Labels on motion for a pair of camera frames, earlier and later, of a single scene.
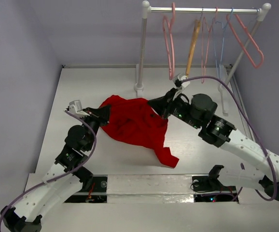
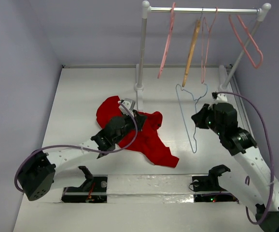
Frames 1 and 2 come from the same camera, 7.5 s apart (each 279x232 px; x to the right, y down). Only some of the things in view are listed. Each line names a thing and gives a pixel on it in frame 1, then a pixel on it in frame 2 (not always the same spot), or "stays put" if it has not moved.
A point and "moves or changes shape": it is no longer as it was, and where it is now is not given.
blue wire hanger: x=218 y=70 to x=195 y=113
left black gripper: x=103 y=113 to x=139 y=119
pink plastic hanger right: x=246 y=30 stays put
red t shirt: x=135 y=121 moves or changes shape
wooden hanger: x=196 y=30 stays put
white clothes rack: x=147 y=10 stays put
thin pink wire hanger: x=203 y=18 stays put
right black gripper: x=166 y=102 to x=204 y=115
